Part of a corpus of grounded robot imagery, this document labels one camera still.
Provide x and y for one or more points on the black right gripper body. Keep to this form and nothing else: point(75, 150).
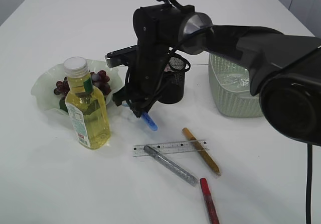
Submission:
point(147, 78)

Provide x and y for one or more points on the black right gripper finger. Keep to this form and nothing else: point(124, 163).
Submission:
point(121, 97)
point(140, 107)

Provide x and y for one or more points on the blue scissors with cover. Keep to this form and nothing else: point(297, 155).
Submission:
point(148, 121)

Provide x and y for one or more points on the purple grape bunch with leaves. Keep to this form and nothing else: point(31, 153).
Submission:
point(100, 80)

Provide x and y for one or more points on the yellow tea drink bottle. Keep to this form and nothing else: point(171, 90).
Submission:
point(86, 105)

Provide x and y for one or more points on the clear plastic ruler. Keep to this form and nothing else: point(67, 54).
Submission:
point(180, 146)

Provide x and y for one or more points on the gold glitter pen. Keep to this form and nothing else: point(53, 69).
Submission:
point(203, 153)

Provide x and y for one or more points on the silver glitter pen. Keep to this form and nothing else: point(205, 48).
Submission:
point(171, 165)

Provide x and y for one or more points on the clear plastic sheet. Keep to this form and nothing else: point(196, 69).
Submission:
point(234, 79)

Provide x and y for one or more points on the red glitter pen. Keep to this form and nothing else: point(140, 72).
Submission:
point(209, 201)

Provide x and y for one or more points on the pink scissors with cover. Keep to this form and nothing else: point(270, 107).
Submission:
point(168, 69)

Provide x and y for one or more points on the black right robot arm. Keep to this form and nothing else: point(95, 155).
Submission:
point(284, 70)

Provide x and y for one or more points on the black mesh pen cup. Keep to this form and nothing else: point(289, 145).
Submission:
point(172, 84)

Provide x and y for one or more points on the pale green wavy plate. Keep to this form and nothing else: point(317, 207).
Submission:
point(43, 89)

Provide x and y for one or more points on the green plastic woven basket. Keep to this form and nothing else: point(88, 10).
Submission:
point(229, 100)

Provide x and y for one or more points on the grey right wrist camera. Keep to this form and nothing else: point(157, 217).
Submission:
point(125, 56)

